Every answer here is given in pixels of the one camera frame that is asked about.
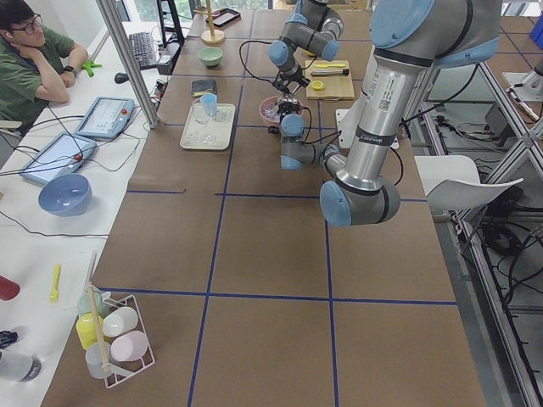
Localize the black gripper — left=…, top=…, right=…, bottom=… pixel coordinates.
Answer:
left=277, top=102, right=305, bottom=123
left=273, top=71, right=309, bottom=90

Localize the metal ice scoop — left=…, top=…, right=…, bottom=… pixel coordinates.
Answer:
left=275, top=93, right=299, bottom=107

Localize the pink bowl of ice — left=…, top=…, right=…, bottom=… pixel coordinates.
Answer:
left=259, top=96, right=280, bottom=127

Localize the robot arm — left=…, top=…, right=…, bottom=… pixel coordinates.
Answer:
left=268, top=1, right=344, bottom=93
left=279, top=0, right=501, bottom=226

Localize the light blue plastic cup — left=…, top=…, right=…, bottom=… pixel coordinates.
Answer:
left=199, top=93, right=218, bottom=118

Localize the white cup in rack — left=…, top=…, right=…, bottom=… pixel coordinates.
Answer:
left=102, top=306, right=138, bottom=337

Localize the pink cup in rack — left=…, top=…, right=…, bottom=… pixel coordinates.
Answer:
left=110, top=331, right=148, bottom=361

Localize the yellow cup in rack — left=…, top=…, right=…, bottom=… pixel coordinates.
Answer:
left=76, top=313, right=98, bottom=350

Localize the steel muddler rod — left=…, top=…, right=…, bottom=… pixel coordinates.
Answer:
left=310, top=69, right=350, bottom=77

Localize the lemon slice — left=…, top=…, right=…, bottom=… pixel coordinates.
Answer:
left=311, top=81, right=326, bottom=91

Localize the yellow plastic knife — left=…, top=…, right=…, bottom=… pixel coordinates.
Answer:
left=313, top=64, right=346, bottom=69

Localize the wooden cutting board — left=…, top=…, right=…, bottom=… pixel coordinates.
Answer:
left=304, top=60, right=355, bottom=100

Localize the green ceramic bowl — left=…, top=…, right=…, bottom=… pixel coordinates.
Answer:
left=198, top=47, right=223, bottom=68

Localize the grey folded cloth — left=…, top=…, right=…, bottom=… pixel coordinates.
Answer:
left=191, top=79, right=217, bottom=98

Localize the wooden stand with pole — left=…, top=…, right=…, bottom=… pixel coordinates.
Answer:
left=194, top=0, right=226, bottom=45

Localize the cream bear serving tray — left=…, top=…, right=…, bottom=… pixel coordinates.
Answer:
left=179, top=103, right=236, bottom=151

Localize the clear wine glass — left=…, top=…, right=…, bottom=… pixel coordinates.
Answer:
left=192, top=101, right=215, bottom=145

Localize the black keyboard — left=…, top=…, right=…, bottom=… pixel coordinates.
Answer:
left=128, top=32, right=156, bottom=70

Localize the black computer mouse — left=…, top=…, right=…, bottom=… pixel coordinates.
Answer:
left=114, top=72, right=129, bottom=84

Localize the far teach pendant tablet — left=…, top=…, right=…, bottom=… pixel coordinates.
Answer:
left=75, top=97, right=135, bottom=140

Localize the teach pendant tablet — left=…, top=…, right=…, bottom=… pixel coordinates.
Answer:
left=75, top=97, right=135, bottom=140
left=19, top=131, right=97, bottom=185

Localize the white chair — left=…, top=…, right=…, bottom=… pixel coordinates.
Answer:
left=415, top=155, right=523, bottom=210

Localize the near teach pendant tablet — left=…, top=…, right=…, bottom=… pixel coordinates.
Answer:
left=19, top=131, right=97, bottom=185

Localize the blue bowl on desk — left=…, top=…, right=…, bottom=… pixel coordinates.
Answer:
left=38, top=173, right=92, bottom=217

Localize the seated person green shirt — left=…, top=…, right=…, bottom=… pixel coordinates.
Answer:
left=1, top=1, right=88, bottom=135

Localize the yellow tool on desk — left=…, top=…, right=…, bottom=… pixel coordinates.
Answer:
left=49, top=264, right=61, bottom=303

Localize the aluminium frame post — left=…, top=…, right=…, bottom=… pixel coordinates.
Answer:
left=96, top=0, right=160, bottom=129

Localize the white wire cup rack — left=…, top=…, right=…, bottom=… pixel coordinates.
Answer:
left=76, top=252, right=155, bottom=389

